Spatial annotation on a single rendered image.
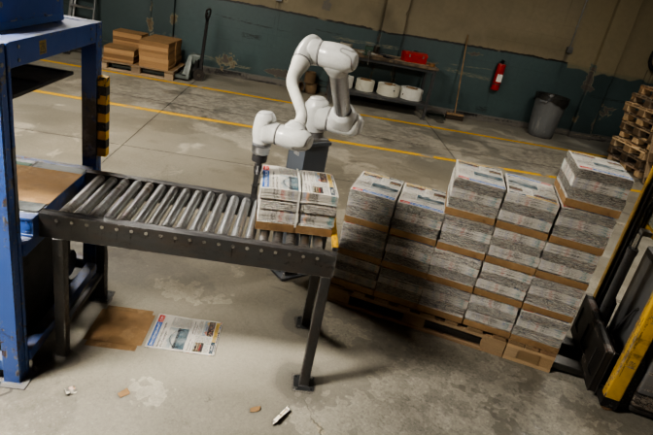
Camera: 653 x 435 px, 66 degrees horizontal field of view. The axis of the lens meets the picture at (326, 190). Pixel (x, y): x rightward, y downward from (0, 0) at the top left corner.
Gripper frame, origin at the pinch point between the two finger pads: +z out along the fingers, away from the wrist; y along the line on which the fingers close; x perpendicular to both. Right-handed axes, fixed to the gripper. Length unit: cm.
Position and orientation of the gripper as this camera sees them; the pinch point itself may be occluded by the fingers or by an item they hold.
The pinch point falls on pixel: (254, 191)
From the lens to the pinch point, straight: 254.6
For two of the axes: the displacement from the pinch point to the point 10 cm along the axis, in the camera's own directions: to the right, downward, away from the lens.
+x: -9.8, -1.7, -1.0
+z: -1.9, 9.0, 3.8
